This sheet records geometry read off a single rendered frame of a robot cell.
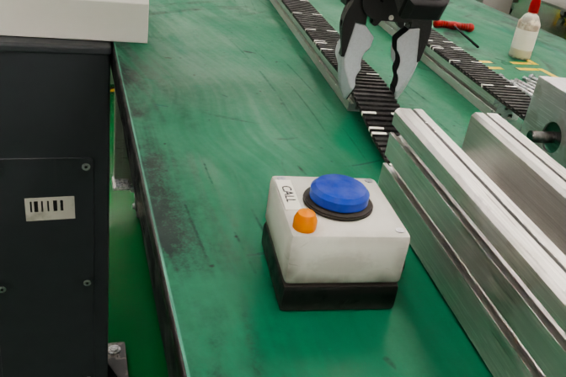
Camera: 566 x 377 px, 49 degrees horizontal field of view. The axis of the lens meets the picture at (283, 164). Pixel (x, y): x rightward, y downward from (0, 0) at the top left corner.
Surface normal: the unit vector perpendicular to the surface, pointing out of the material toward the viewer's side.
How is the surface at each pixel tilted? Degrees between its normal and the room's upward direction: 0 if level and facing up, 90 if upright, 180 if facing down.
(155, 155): 0
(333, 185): 3
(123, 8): 90
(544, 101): 90
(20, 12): 90
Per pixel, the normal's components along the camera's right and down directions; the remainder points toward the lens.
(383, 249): 0.18, 0.46
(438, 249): -0.97, -0.04
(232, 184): 0.13, -0.89
